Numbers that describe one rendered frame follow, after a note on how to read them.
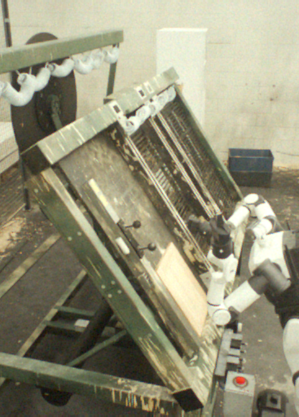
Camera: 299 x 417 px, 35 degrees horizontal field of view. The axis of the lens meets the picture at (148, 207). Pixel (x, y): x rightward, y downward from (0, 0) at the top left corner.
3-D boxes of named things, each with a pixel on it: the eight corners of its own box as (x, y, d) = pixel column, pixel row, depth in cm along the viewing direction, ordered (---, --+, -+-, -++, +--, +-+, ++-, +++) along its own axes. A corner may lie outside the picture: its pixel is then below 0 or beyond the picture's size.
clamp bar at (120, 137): (209, 294, 270) (247, 279, 260) (93, 114, 246) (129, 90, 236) (212, 285, 279) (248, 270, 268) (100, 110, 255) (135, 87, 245)
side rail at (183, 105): (230, 205, 394) (242, 199, 390) (160, 89, 373) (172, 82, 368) (231, 201, 401) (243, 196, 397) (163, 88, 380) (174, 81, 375)
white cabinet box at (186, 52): (198, 192, 644) (205, 31, 561) (156, 190, 653) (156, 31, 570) (201, 177, 699) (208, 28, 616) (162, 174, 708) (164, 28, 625)
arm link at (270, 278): (266, 298, 215) (289, 278, 211) (264, 302, 206) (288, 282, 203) (248, 278, 217) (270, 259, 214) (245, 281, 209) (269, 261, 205)
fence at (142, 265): (193, 351, 228) (200, 348, 226) (81, 186, 209) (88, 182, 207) (195, 344, 232) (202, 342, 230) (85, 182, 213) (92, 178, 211)
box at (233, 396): (249, 427, 203) (253, 395, 196) (222, 420, 206) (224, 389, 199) (252, 406, 214) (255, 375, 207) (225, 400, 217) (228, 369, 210)
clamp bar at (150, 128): (221, 256, 310) (253, 242, 299) (121, 98, 286) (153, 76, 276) (222, 249, 318) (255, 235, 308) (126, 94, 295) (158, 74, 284)
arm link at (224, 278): (213, 252, 204) (208, 278, 209) (230, 261, 198) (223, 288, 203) (223, 248, 208) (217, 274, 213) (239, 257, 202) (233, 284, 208)
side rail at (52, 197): (170, 392, 208) (191, 386, 203) (23, 183, 186) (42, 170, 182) (173, 383, 213) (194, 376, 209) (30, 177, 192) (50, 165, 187)
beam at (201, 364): (184, 414, 210) (205, 408, 206) (170, 393, 208) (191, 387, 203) (239, 213, 404) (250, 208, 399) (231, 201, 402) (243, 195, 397)
